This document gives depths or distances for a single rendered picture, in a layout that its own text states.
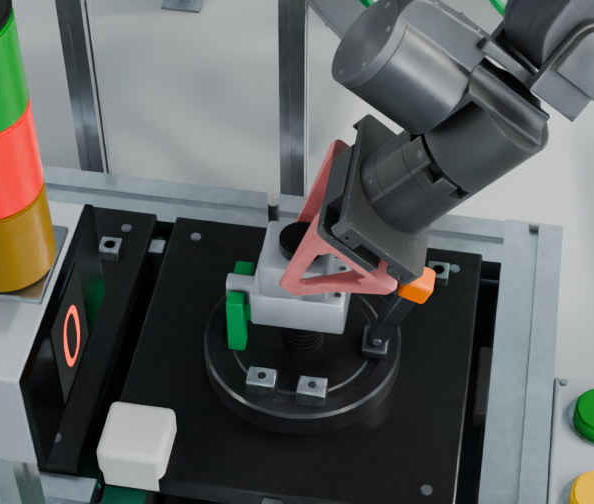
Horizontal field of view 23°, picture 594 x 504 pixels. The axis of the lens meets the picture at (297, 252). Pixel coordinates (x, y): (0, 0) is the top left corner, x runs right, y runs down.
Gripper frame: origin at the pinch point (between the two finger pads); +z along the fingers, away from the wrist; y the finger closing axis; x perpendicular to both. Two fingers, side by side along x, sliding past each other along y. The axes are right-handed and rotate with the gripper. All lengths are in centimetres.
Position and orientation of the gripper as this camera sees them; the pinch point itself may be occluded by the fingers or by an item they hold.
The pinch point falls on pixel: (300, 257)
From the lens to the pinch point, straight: 96.9
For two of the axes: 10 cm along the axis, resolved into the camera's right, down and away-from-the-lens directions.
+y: -1.6, 7.2, -6.8
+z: -6.4, 4.5, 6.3
